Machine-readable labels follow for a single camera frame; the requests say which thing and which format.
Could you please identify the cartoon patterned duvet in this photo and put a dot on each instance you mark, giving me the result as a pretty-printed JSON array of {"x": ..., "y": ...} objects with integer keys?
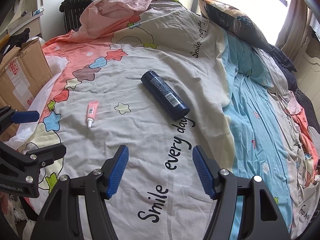
[{"x": 240, "y": 113}]

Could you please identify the dark printed pillow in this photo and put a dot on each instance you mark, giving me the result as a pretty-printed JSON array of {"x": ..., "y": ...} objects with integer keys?
[{"x": 234, "y": 21}]

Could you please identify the pink cream tube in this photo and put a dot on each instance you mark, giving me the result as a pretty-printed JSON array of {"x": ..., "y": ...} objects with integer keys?
[{"x": 91, "y": 112}]

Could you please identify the pink crumpled sheet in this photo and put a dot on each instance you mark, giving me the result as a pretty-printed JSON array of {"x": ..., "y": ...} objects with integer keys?
[{"x": 102, "y": 15}]

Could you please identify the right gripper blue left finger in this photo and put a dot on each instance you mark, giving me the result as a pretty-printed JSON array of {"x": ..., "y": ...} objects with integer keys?
[{"x": 60, "y": 215}]

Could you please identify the white dressing table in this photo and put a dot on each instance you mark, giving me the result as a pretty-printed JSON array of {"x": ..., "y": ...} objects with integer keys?
[{"x": 31, "y": 20}]

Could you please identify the black striped suitcase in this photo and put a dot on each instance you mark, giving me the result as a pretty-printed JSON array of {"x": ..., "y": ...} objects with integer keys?
[{"x": 72, "y": 10}]

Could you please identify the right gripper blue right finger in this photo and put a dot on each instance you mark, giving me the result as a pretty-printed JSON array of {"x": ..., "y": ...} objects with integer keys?
[{"x": 261, "y": 217}]

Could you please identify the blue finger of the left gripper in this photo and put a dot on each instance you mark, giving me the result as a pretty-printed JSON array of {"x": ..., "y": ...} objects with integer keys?
[
  {"x": 43, "y": 156},
  {"x": 20, "y": 117}
]

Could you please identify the cream wooden headboard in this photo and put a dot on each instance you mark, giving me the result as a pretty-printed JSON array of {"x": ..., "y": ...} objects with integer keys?
[{"x": 307, "y": 74}]

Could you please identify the dark navy blanket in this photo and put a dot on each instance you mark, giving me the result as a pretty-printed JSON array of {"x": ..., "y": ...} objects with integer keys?
[{"x": 286, "y": 66}]

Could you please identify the black garment on desk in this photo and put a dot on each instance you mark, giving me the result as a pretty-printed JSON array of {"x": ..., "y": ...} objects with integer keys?
[{"x": 15, "y": 41}]

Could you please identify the dark blue cylindrical bottle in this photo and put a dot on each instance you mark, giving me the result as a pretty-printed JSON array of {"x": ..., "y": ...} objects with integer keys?
[{"x": 165, "y": 95}]

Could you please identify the brown cardboard box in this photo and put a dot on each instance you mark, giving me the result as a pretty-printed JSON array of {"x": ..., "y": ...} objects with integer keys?
[{"x": 24, "y": 72}]

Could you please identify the beige curtain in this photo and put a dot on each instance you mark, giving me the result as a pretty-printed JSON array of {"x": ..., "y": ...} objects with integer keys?
[{"x": 295, "y": 28}]

